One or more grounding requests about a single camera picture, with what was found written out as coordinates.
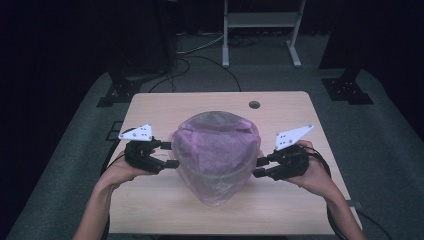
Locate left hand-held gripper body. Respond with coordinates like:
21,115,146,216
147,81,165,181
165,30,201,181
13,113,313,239
118,123,168,175

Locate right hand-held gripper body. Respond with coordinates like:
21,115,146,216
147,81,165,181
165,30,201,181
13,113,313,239
265,124,315,182

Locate purple plastic bin bag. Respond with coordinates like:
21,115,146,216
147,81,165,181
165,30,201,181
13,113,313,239
169,110,262,208

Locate person's left hand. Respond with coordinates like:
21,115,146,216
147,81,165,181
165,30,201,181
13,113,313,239
99,149,158,190

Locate person's right hand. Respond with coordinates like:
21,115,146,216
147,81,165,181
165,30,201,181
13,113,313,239
285,139,335,198

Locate black stand base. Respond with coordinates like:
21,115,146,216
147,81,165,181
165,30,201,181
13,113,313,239
96,63,145,108
321,68,374,106

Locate white metal stand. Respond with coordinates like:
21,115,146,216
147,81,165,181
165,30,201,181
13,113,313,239
221,0,307,69

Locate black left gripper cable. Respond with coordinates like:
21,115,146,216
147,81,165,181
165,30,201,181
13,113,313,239
99,127,136,176

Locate black floor cable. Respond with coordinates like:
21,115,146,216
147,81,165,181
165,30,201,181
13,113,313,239
148,54,243,93

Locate grey floor cables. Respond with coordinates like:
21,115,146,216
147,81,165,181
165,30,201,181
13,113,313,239
175,31,225,56

